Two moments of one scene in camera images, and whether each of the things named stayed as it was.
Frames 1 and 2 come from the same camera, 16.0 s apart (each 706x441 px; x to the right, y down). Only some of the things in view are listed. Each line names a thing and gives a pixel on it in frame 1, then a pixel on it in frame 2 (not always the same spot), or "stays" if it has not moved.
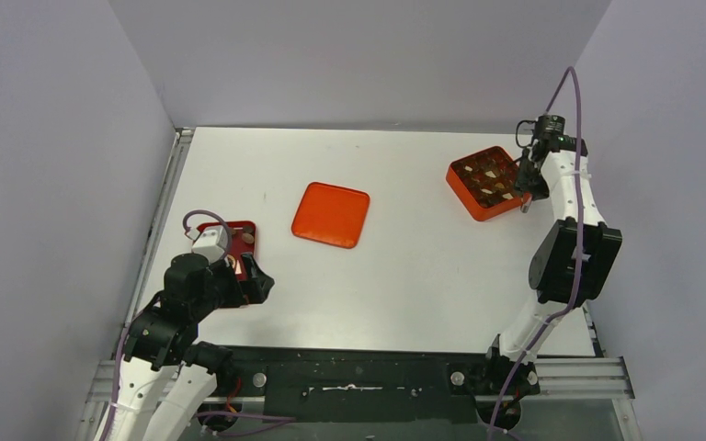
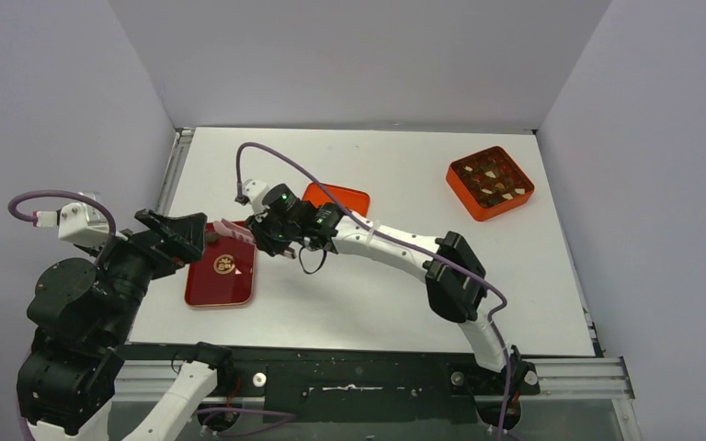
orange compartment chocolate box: x=483 y=180 stays
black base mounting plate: x=374 y=383 stays
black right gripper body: x=529 y=180 -> x=268 y=230
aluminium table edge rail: x=165 y=197 stays
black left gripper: x=256 y=286 -> x=183 y=236
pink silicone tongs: x=526 y=204 -> x=236 y=231
